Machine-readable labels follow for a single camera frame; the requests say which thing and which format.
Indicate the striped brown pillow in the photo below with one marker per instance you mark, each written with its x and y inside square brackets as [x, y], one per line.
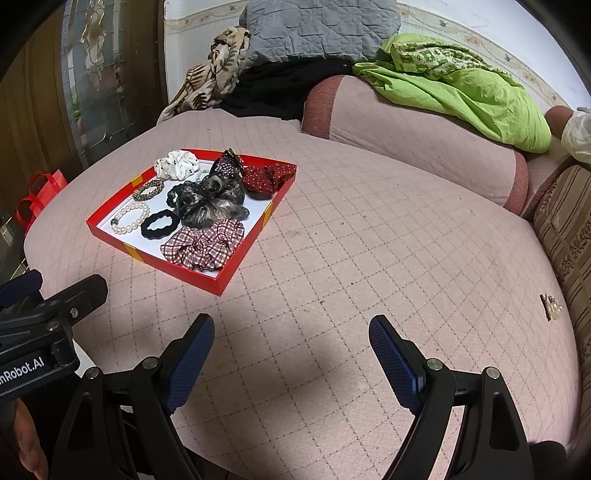
[562, 224]

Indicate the stained glass door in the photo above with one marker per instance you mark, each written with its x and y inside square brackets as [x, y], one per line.
[112, 65]

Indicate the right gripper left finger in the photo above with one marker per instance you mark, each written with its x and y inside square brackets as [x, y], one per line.
[119, 426]

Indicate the clear crystal hair clip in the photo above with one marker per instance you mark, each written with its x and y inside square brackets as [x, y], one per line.
[553, 308]

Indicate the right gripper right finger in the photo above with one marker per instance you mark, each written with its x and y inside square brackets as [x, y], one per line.
[491, 442]

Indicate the black cloth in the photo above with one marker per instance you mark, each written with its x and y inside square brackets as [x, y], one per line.
[279, 89]

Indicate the red tray box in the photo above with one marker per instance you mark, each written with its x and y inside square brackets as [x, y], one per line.
[137, 221]

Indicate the red polka dot scrunchie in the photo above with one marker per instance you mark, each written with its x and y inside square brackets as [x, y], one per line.
[261, 183]

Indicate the grey black organza scrunchie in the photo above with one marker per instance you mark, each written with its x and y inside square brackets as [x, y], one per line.
[200, 204]

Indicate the tiger print cloth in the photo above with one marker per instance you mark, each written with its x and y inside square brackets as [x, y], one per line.
[208, 83]

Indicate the pink quilted bolster pillow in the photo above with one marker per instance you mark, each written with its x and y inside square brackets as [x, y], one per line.
[348, 110]

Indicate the left hand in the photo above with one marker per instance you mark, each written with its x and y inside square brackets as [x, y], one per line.
[29, 450]

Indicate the green bed sheet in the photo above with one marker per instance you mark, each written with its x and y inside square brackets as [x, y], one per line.
[428, 73]

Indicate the grey quilted blanket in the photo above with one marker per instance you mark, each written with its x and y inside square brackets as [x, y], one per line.
[352, 30]

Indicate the red bag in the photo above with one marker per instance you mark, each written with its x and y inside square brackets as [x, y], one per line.
[42, 188]

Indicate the red white checked scrunchie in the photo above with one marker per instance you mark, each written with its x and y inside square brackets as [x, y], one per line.
[204, 249]

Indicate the white dotted scrunchie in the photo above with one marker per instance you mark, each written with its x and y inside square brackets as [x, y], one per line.
[177, 165]

